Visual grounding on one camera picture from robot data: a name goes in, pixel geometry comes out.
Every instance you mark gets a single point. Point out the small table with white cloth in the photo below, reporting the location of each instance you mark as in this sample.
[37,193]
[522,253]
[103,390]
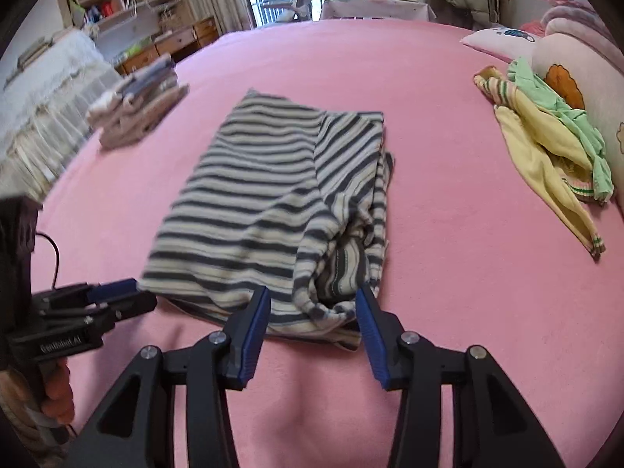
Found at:
[375,9]

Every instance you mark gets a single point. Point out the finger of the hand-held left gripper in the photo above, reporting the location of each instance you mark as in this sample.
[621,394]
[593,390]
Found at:
[134,304]
[117,290]

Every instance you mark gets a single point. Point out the wooden desk with drawers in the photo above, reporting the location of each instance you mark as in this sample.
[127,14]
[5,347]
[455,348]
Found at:
[180,39]

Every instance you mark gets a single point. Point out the pink cartoon pillow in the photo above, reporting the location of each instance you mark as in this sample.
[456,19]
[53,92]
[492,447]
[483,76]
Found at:
[502,44]

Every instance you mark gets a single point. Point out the pink bed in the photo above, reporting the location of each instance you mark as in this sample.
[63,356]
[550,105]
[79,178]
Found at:
[438,156]

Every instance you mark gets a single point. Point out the rolled pink cartoon blanket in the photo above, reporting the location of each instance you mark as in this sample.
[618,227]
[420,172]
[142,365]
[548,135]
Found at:
[604,107]

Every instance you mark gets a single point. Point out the blue grey folded garment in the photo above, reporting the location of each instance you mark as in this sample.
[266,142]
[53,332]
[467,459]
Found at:
[148,75]

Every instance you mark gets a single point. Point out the striped long-sleeve shirt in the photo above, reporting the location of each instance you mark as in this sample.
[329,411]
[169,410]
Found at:
[253,195]

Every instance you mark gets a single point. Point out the beige folded garment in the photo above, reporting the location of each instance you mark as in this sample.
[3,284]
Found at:
[146,124]

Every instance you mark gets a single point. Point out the yellow garment with striped cuffs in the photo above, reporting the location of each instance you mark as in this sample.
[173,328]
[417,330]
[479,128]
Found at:
[536,156]

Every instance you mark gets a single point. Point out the light green garment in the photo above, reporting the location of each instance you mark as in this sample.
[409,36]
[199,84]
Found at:
[575,126]

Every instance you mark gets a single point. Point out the dark pink cloth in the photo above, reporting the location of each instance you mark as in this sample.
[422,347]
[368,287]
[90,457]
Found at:
[531,28]

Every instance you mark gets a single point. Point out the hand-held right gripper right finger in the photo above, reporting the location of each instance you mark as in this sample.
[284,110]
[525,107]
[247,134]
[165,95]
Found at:
[373,341]

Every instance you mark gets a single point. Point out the white folded garment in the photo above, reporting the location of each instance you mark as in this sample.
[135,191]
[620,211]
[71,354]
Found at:
[112,105]

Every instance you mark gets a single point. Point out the person's left hand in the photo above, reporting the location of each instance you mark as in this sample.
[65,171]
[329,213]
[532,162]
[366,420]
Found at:
[58,390]

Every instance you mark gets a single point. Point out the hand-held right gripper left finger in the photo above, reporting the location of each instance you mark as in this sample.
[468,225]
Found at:
[256,336]

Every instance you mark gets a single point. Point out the folded pink striped quilt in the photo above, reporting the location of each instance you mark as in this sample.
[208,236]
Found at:
[580,19]

